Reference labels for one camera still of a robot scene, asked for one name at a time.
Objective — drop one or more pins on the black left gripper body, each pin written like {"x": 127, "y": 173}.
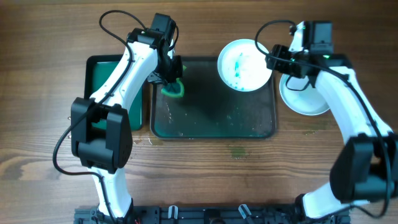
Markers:
{"x": 166, "y": 70}

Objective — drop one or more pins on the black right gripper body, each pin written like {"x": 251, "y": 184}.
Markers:
{"x": 285, "y": 61}

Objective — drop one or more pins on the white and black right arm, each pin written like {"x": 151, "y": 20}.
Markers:
{"x": 364, "y": 175}

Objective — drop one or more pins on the white plate with green smears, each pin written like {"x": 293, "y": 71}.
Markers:
{"x": 242, "y": 65}

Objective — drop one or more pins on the green and yellow sponge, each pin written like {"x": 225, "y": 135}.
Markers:
{"x": 173, "y": 86}

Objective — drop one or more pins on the large dark grey tray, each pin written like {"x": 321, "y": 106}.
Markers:
{"x": 210, "y": 109}

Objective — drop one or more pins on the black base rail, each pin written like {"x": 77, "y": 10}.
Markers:
{"x": 278, "y": 214}

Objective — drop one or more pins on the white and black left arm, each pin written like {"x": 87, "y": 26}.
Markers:
{"x": 100, "y": 126}

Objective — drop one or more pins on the small green soapy water tray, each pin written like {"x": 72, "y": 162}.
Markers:
{"x": 98, "y": 70}

